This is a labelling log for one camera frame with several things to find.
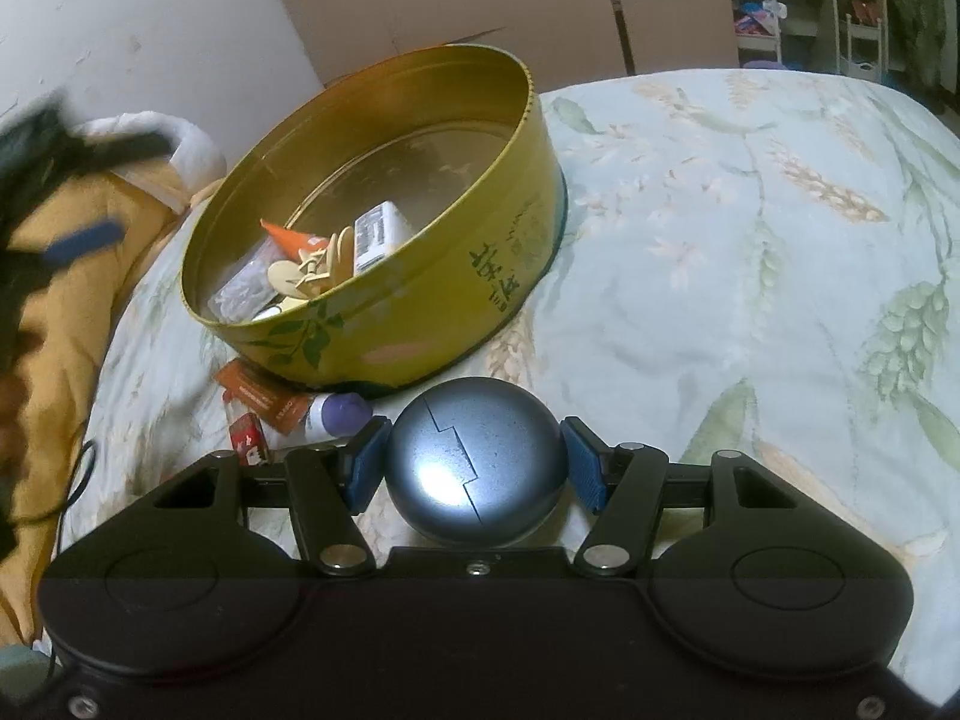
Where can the white vanity shelf unit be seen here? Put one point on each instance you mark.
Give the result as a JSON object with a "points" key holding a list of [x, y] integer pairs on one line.
{"points": [[810, 22]]}

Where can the clear box of white picks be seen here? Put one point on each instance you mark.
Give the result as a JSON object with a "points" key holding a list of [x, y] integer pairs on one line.
{"points": [[244, 289]]}

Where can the purple basket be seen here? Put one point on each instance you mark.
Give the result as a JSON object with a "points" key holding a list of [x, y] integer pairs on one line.
{"points": [[761, 64]]}

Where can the white pillow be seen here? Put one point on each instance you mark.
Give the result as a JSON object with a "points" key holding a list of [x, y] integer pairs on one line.
{"points": [[195, 146]]}

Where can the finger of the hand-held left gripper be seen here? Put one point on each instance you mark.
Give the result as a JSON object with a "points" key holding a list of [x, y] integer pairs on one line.
{"points": [[82, 241], [120, 146]]}

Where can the round gold tin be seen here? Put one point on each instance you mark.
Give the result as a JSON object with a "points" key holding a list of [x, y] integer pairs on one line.
{"points": [[420, 300]]}

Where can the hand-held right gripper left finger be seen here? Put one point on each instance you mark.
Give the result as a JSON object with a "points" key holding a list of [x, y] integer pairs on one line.
{"points": [[367, 465]]}

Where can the white tube purple cap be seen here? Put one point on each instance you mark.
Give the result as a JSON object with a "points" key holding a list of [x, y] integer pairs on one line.
{"points": [[341, 416]]}

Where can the orange sachet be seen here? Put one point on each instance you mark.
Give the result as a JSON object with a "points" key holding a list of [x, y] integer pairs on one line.
{"points": [[289, 240]]}

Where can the blue-grey metal ball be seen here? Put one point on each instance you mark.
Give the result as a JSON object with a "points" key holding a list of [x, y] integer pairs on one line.
{"points": [[480, 450]]}

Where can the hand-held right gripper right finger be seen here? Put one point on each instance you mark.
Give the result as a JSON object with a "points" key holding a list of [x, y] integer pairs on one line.
{"points": [[585, 465]]}

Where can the green hanging jacket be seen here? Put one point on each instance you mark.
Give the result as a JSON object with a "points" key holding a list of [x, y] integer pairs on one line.
{"points": [[930, 7]]}

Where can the red usb stick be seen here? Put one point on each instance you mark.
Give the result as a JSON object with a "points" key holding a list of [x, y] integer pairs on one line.
{"points": [[247, 442]]}

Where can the small white box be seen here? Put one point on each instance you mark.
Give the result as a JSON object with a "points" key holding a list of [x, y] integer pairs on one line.
{"points": [[379, 236]]}

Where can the orange packet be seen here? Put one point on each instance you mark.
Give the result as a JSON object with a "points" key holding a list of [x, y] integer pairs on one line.
{"points": [[255, 390]]}

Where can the yellow blanket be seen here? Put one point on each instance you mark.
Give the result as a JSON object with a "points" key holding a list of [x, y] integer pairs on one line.
{"points": [[67, 360]]}

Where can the floral bed sheet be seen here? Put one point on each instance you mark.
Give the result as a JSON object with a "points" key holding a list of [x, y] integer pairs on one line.
{"points": [[750, 240]]}

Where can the wooden spoon bundle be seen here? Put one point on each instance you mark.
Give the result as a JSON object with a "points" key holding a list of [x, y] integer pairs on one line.
{"points": [[300, 277]]}

